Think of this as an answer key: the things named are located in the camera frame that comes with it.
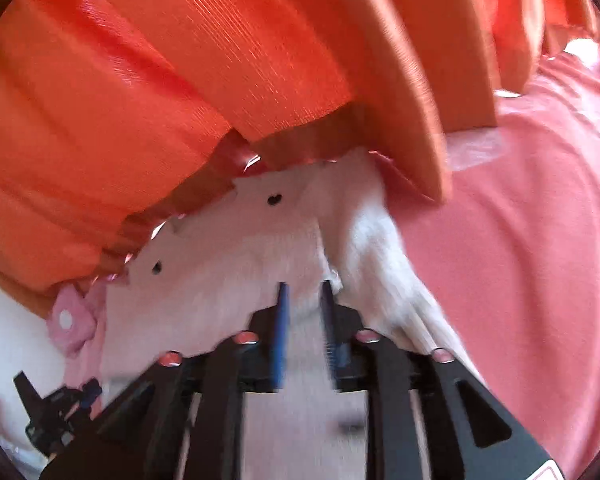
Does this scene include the cream baby garment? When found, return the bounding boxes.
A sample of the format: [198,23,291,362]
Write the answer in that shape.
[100,147,481,386]

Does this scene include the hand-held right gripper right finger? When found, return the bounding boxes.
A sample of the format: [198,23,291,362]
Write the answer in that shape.
[320,280,567,480]

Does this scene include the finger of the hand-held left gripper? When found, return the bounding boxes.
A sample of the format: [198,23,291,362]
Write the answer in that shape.
[13,371,103,458]

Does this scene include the orange curtain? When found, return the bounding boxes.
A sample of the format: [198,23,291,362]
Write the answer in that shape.
[0,0,600,318]

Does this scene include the pink bed sheet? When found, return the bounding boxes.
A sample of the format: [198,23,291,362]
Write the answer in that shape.
[387,40,600,478]

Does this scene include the pink cloth with white dot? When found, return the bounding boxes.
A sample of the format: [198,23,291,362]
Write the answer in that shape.
[47,282,106,358]

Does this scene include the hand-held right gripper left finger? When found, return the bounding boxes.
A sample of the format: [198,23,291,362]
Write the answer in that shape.
[39,281,292,480]

